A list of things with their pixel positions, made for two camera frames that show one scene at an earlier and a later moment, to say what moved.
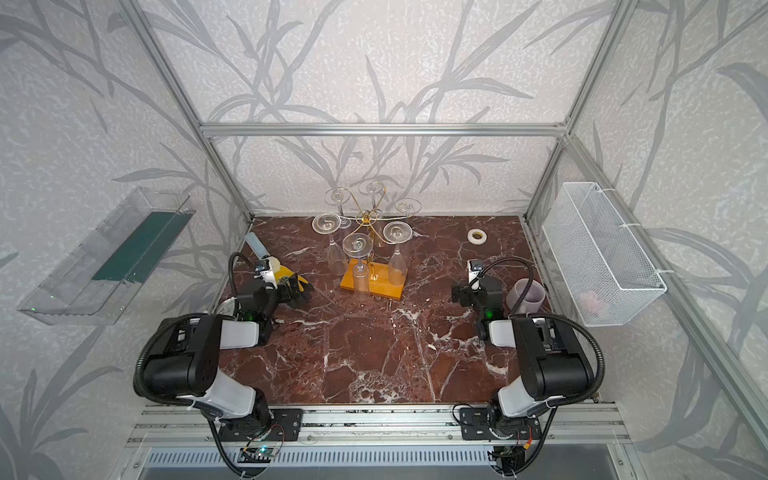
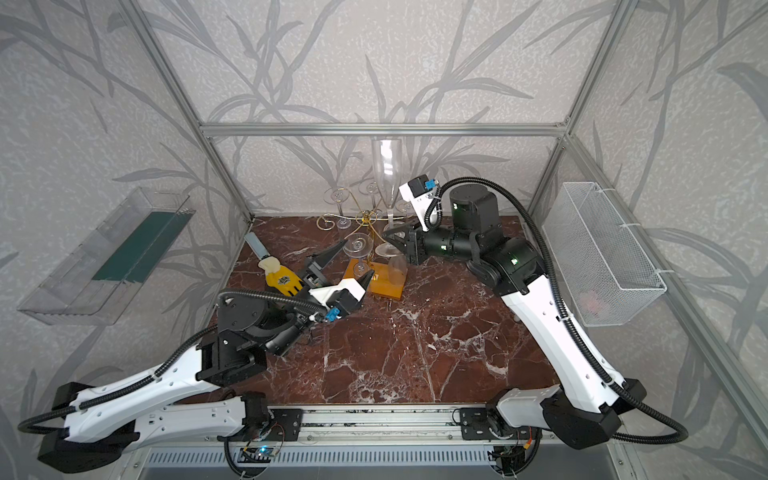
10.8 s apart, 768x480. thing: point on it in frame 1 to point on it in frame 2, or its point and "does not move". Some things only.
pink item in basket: [590, 301] does not move
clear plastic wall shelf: [93, 286] does not move
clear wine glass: [359, 245] does not move
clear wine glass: [337, 261] to [387, 153]
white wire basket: [609, 278] does not move
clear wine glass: [408, 206] does not move
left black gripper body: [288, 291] to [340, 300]
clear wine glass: [375, 188] does not move
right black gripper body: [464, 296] to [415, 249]
